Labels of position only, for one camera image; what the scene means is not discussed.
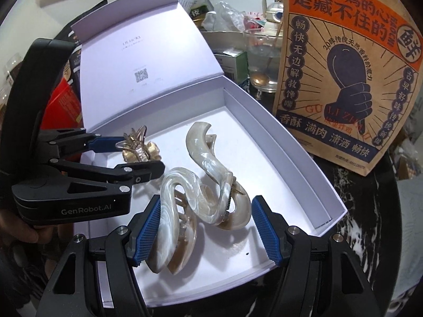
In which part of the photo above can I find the lavender gift box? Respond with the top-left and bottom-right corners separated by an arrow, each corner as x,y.
71,0 -> 347,309

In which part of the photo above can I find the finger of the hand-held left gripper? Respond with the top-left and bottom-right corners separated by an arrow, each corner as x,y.
12,157 -> 166,203
35,127 -> 124,159

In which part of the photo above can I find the pearl wavy hair claw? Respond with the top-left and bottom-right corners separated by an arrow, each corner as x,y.
145,122 -> 252,274

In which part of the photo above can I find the green white packet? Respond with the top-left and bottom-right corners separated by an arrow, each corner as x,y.
180,0 -> 212,17

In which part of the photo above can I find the gold flower hair claw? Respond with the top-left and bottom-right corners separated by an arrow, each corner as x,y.
115,125 -> 162,164

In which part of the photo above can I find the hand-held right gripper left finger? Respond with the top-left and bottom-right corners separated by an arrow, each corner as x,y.
35,195 -> 166,317

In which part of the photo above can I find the printed brown paper bag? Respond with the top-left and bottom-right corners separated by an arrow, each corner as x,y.
273,0 -> 423,176

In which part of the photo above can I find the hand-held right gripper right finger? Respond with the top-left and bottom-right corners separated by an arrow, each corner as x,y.
251,195 -> 387,317

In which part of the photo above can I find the white teapot with handle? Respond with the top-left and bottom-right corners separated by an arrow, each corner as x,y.
261,0 -> 288,30

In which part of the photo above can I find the glass pitcher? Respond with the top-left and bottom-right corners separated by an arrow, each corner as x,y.
244,28 -> 285,93

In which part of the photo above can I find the red tin canister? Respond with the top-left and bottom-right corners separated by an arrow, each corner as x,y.
43,76 -> 83,129

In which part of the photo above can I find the person's left hand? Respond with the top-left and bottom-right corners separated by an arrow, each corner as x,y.
0,201 -> 71,265

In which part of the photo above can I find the black snack bag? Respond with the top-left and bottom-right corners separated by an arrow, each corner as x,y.
64,28 -> 83,83

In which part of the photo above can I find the green white carton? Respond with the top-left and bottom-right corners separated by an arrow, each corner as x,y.
222,50 -> 248,81

